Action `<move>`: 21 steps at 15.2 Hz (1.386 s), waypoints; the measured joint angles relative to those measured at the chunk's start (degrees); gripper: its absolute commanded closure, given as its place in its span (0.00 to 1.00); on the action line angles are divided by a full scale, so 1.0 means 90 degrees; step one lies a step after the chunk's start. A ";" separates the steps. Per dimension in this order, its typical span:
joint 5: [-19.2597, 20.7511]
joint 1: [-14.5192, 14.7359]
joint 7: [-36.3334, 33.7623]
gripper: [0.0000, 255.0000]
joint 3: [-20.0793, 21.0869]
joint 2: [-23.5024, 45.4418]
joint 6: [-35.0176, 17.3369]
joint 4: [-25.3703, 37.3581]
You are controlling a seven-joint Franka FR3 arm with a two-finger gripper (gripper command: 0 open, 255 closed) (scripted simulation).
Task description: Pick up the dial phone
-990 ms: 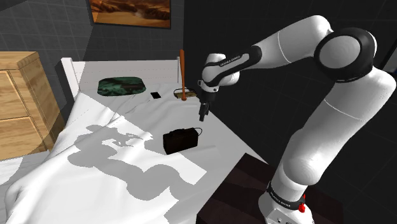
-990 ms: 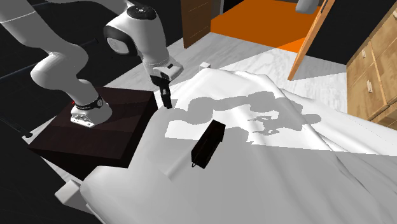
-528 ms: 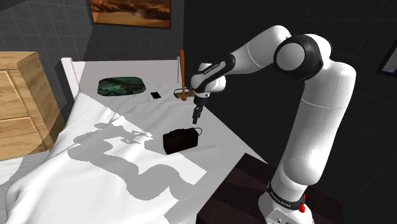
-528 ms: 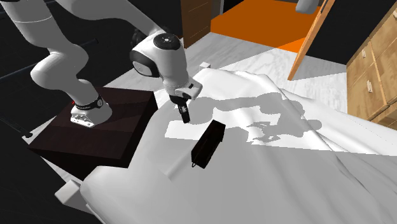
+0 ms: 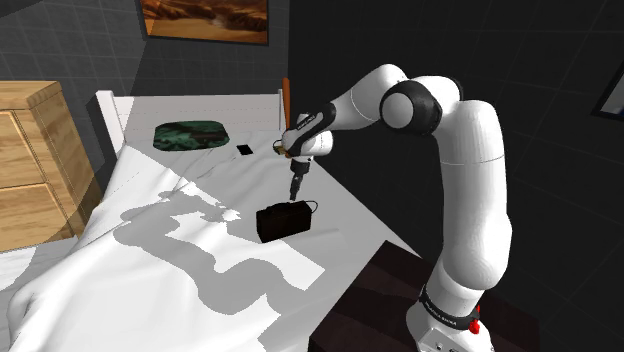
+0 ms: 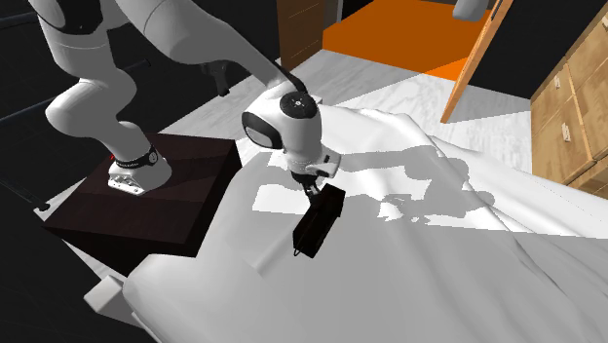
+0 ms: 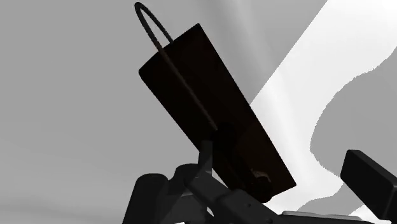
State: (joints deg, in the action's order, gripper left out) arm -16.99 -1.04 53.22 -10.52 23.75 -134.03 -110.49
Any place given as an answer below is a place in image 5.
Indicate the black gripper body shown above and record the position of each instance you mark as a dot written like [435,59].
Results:
[297,181]

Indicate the black box bag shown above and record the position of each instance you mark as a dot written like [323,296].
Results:
[282,222]

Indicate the wooden chest of drawers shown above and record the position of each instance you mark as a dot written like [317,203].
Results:
[34,166]

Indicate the dark framed wall picture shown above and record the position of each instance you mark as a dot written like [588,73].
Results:
[612,97]

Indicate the framed desert wall picture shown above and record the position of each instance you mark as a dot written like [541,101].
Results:
[207,19]

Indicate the small black flat phone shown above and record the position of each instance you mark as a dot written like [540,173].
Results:
[244,149]

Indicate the white bed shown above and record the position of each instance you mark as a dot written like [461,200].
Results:
[161,273]

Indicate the green patterned pillow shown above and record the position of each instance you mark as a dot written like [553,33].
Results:
[190,135]

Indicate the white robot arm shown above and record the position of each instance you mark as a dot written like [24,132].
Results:
[470,195]

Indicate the orange upright post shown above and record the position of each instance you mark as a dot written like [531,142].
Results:
[286,100]

